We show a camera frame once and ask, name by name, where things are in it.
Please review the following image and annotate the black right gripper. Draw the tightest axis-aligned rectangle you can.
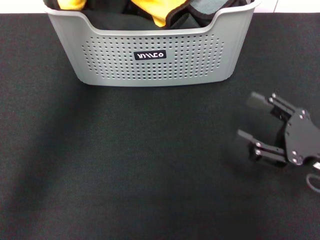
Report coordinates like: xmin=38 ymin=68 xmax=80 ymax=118
xmin=236 ymin=91 xmax=320 ymax=171

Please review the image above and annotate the black crumpled cloth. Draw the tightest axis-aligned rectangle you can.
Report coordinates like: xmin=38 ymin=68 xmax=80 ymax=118
xmin=46 ymin=0 xmax=213 ymax=31

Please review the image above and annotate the grey towel with black edging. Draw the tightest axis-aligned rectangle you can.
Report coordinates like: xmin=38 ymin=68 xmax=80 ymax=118
xmin=186 ymin=0 xmax=231 ymax=23

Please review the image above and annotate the grey right gripper cable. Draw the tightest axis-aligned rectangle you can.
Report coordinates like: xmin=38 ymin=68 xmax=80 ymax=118
xmin=306 ymin=174 xmax=320 ymax=193

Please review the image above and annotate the black tablecloth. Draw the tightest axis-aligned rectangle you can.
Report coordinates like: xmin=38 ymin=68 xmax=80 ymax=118
xmin=0 ymin=12 xmax=320 ymax=240

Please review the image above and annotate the grey perforated plastic storage box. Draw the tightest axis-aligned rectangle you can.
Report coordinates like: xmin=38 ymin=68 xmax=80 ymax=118
xmin=44 ymin=0 xmax=262 ymax=88

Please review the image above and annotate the yellow towel with black edging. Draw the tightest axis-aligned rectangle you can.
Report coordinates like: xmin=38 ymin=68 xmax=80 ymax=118
xmin=56 ymin=0 xmax=193 ymax=28

